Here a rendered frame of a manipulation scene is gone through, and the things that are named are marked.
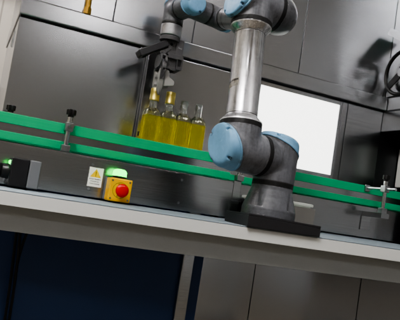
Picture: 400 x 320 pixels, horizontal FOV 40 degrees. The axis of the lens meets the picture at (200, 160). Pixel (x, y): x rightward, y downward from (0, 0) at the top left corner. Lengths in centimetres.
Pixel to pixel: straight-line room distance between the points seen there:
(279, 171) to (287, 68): 96
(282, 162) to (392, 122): 119
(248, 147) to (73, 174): 57
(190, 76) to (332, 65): 70
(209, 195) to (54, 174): 51
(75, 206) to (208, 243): 36
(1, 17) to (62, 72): 310
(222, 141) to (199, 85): 75
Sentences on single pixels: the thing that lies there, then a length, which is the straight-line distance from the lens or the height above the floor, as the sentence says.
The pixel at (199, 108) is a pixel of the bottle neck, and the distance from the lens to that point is 201.
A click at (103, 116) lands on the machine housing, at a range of 207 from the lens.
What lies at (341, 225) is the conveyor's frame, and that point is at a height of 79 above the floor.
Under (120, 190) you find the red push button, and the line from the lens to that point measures 166.
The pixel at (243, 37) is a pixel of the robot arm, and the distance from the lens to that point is 155.
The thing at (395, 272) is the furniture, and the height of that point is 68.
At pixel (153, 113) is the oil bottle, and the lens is 193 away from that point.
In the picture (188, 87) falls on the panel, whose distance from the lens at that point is 215.
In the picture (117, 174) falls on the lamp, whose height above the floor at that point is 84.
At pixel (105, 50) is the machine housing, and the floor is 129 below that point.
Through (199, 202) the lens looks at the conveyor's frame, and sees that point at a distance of 185.
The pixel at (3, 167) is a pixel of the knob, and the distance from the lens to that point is 164.
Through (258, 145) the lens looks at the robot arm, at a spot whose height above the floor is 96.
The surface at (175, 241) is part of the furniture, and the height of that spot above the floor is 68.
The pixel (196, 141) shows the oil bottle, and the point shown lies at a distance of 198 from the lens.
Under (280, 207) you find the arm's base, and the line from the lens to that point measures 150.
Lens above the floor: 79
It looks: 4 degrees up
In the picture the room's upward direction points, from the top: 9 degrees clockwise
